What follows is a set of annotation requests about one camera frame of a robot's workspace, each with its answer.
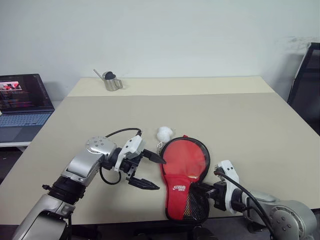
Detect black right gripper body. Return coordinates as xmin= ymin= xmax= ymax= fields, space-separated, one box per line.
xmin=212 ymin=180 xmax=229 ymax=211

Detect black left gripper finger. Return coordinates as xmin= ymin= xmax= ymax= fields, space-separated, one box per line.
xmin=142 ymin=149 xmax=168 ymax=165
xmin=128 ymin=176 xmax=161 ymax=191

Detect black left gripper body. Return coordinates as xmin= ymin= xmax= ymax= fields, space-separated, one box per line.
xmin=120 ymin=151 xmax=147 ymax=186

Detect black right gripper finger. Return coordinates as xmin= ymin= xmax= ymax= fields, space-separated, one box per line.
xmin=194 ymin=183 xmax=217 ymax=192
xmin=191 ymin=190 xmax=216 ymax=201

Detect white fluffy pompom keychain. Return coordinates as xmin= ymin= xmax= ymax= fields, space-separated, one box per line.
xmin=156 ymin=125 xmax=175 ymax=151

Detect red and black paddle case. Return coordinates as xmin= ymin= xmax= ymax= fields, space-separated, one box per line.
xmin=158 ymin=134 xmax=212 ymax=222

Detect stainless steel spouted jug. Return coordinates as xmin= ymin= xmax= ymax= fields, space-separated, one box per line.
xmin=92 ymin=67 xmax=124 ymax=92

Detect open grey laptop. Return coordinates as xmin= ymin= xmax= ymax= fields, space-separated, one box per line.
xmin=0 ymin=73 xmax=56 ymax=144

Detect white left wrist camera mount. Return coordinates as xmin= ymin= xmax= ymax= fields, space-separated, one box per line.
xmin=114 ymin=134 xmax=147 ymax=174

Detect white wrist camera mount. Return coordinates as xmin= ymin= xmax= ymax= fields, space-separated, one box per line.
xmin=213 ymin=159 xmax=245 ymax=215
xmin=114 ymin=134 xmax=147 ymax=174

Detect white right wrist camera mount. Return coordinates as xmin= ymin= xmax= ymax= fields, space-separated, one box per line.
xmin=213 ymin=159 xmax=245 ymax=215

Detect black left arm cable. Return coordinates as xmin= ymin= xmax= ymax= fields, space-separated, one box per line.
xmin=99 ymin=127 xmax=143 ymax=185

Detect black table frame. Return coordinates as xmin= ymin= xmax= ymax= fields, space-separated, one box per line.
xmin=71 ymin=219 xmax=268 ymax=240

